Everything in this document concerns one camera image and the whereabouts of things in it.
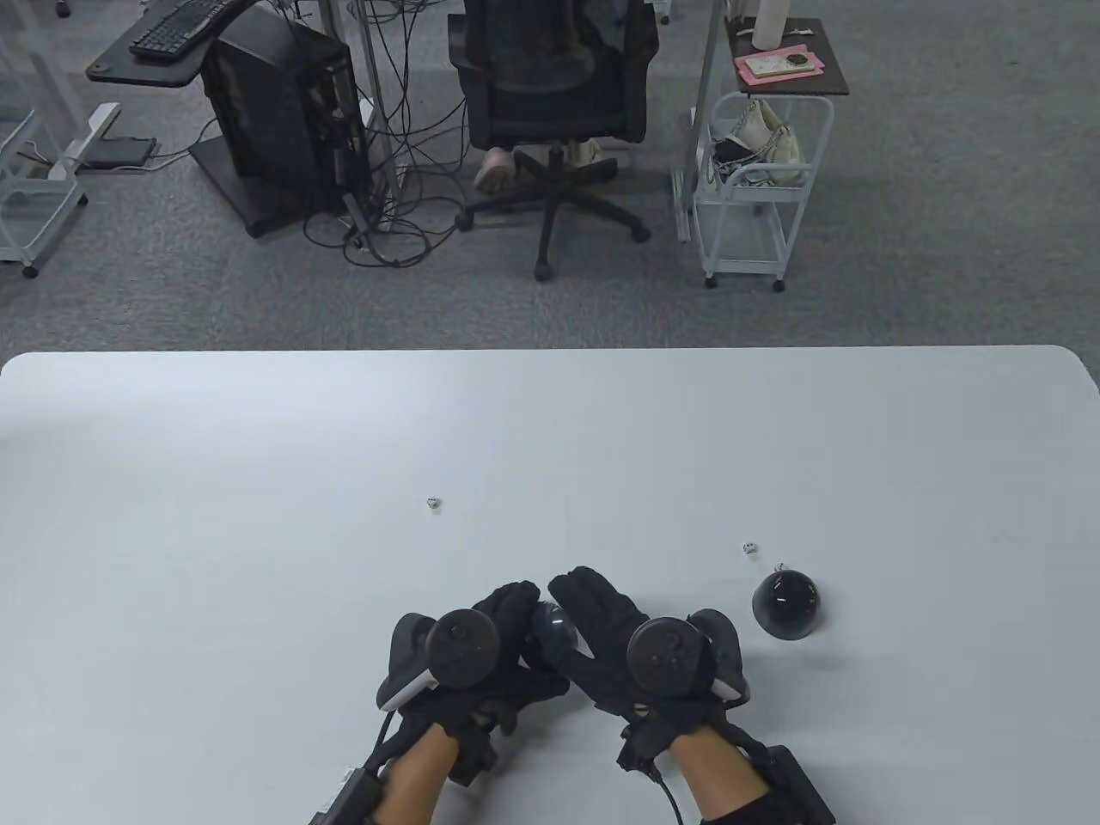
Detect person's left hand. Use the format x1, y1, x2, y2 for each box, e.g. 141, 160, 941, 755
400, 581, 572, 787

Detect black hand controller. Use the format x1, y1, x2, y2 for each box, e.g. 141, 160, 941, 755
376, 608, 503, 713
625, 608, 749, 711

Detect metal frame post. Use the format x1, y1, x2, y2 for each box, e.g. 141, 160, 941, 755
672, 0, 730, 244
320, 0, 403, 205

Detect person's black right sleeve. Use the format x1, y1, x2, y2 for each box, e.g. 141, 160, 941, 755
700, 792, 779, 825

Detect black right forearm sensor pack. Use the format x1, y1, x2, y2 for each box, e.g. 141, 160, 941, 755
761, 744, 836, 825

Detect black office chair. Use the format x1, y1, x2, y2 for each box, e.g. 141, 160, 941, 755
447, 0, 661, 283

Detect black left hand controller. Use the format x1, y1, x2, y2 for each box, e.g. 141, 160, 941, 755
376, 608, 503, 713

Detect black keyboard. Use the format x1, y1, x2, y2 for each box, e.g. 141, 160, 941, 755
129, 0, 238, 63

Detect black box on floor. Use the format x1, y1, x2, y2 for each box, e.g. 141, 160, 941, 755
80, 135, 159, 171

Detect black computer tower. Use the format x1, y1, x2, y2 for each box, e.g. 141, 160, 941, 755
199, 7, 376, 214

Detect brown side table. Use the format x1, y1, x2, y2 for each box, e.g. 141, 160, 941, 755
724, 16, 851, 97

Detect beige bag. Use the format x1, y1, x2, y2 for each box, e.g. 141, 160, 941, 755
727, 98, 806, 187

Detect tangle of black cables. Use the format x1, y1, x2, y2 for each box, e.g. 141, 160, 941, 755
301, 0, 486, 270

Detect white paper roll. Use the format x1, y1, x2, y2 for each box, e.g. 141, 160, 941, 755
751, 0, 792, 51

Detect person's right hand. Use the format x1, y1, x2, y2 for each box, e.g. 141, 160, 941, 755
547, 565, 723, 770

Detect black left forearm sensor pack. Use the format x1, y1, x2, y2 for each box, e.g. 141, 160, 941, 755
309, 767, 381, 825

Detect person's left forearm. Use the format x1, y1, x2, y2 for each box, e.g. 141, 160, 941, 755
376, 724, 462, 825

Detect black dice shaker dome cover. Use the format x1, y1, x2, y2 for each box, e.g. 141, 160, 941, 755
752, 569, 822, 641

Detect black right hand controller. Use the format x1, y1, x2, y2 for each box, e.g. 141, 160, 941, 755
625, 608, 749, 711

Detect black right glove cable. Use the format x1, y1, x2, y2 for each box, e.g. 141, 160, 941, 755
640, 756, 690, 825

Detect beige notebook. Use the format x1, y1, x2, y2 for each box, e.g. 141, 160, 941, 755
742, 50, 819, 80

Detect white cart with clear panels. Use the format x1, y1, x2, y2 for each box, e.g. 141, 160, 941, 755
0, 107, 90, 278

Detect white desk foot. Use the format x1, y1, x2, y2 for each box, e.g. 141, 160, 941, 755
24, 52, 122, 183

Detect black keyboard tray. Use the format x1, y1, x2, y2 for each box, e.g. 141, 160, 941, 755
85, 0, 259, 89

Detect person's right forearm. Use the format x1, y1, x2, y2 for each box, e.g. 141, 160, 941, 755
669, 724, 776, 819

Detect black computer stand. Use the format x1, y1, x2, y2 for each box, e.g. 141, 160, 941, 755
188, 137, 349, 241

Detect white rolling cart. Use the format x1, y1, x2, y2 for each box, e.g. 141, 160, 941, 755
691, 92, 837, 292

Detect clear dice shaker dome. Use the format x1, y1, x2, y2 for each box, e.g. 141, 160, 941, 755
529, 602, 578, 658

